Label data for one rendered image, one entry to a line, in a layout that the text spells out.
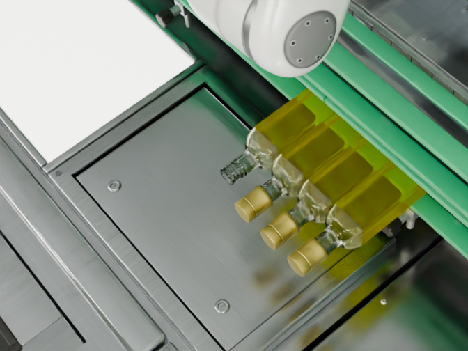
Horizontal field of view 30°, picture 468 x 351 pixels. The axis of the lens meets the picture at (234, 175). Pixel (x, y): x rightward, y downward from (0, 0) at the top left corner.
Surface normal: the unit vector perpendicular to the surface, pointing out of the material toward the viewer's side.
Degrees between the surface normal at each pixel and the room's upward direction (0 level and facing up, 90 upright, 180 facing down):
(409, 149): 90
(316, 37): 88
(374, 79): 90
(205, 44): 90
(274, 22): 56
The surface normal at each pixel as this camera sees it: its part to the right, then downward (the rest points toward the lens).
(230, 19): -0.83, 0.27
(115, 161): -0.10, -0.52
